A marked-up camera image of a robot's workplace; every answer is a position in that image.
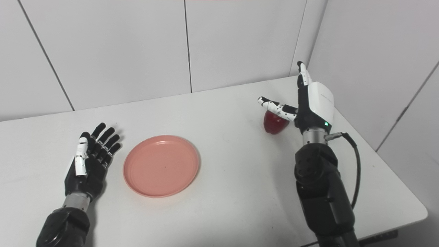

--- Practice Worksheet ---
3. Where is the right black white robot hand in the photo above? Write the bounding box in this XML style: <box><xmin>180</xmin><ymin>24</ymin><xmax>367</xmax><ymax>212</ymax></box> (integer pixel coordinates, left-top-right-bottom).
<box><xmin>258</xmin><ymin>61</ymin><xmax>335</xmax><ymax>135</ymax></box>

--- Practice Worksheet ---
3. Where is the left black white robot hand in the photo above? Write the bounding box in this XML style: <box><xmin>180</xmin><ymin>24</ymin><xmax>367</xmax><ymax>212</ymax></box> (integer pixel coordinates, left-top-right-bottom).
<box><xmin>64</xmin><ymin>122</ymin><xmax>122</xmax><ymax>201</ymax></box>

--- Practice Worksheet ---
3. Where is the red apple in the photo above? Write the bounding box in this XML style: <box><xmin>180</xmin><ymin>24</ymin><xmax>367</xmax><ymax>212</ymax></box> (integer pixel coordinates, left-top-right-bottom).
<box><xmin>263</xmin><ymin>110</ymin><xmax>290</xmax><ymax>135</ymax></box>

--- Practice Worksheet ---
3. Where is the pink round plate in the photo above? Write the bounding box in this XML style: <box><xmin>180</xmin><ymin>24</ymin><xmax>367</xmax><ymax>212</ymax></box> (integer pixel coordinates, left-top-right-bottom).
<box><xmin>123</xmin><ymin>135</ymin><xmax>201</xmax><ymax>198</ymax></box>

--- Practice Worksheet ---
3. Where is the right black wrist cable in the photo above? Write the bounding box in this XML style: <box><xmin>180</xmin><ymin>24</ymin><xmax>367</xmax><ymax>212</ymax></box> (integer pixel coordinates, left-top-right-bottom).
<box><xmin>324</xmin><ymin>132</ymin><xmax>361</xmax><ymax>210</ymax></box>

